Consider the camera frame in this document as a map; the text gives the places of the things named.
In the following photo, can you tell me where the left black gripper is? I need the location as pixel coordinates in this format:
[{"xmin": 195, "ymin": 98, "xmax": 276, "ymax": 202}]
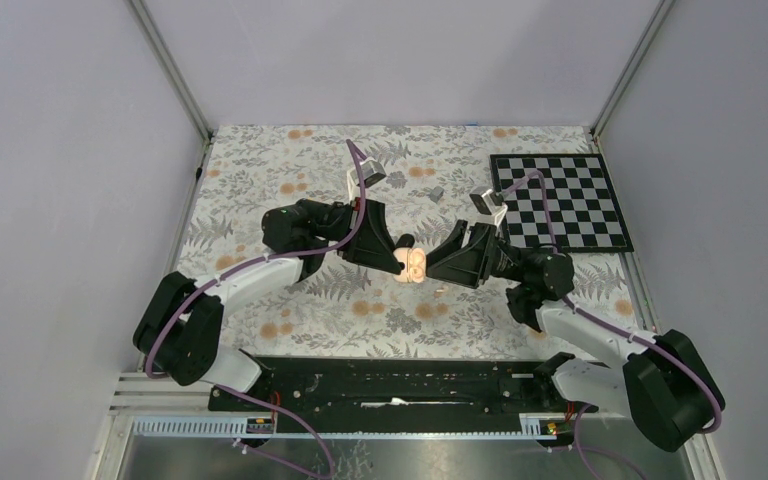
[{"xmin": 297, "ymin": 198, "xmax": 407, "ymax": 276}]

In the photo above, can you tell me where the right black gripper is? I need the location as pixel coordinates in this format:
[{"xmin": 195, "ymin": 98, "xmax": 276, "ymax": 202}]
[{"xmin": 413, "ymin": 221, "xmax": 532, "ymax": 290}]

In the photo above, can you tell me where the pink earbud charging case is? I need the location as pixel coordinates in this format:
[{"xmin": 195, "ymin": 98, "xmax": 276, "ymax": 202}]
[{"xmin": 393, "ymin": 247, "xmax": 427, "ymax": 283}]

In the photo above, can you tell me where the black earbud charging case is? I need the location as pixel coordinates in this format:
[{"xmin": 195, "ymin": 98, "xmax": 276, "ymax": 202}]
[{"xmin": 394, "ymin": 234, "xmax": 415, "ymax": 250}]

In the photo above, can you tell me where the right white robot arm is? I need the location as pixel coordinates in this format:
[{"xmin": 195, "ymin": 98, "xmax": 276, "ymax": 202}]
[{"xmin": 424, "ymin": 220, "xmax": 725, "ymax": 452}]

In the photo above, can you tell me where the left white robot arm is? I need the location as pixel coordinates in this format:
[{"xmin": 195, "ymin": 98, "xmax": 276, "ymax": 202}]
[{"xmin": 132, "ymin": 198, "xmax": 415, "ymax": 411}]

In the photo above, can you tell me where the floral table mat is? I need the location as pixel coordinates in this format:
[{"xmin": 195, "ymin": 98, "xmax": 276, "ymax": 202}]
[{"xmin": 153, "ymin": 124, "xmax": 650, "ymax": 362}]

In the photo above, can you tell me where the small grey block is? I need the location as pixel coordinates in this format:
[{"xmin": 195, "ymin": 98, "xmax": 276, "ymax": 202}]
[{"xmin": 428, "ymin": 186, "xmax": 445, "ymax": 203}]

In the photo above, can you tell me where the black white checkerboard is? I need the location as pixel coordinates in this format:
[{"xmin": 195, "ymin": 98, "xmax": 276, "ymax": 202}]
[{"xmin": 489, "ymin": 154, "xmax": 634, "ymax": 253}]

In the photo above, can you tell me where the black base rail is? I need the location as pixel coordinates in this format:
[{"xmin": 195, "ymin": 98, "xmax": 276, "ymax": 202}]
[{"xmin": 208, "ymin": 355, "xmax": 601, "ymax": 439}]

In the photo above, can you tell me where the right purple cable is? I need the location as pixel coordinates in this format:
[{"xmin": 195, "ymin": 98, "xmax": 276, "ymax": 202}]
[{"xmin": 503, "ymin": 170, "xmax": 724, "ymax": 480}]

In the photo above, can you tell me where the purple cable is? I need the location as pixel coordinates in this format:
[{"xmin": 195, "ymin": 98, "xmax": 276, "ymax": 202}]
[
  {"xmin": 145, "ymin": 139, "xmax": 369, "ymax": 480},
  {"xmin": 503, "ymin": 170, "xmax": 724, "ymax": 480}
]

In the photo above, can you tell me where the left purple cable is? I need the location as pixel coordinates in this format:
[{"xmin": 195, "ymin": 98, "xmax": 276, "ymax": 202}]
[{"xmin": 145, "ymin": 139, "xmax": 369, "ymax": 480}]

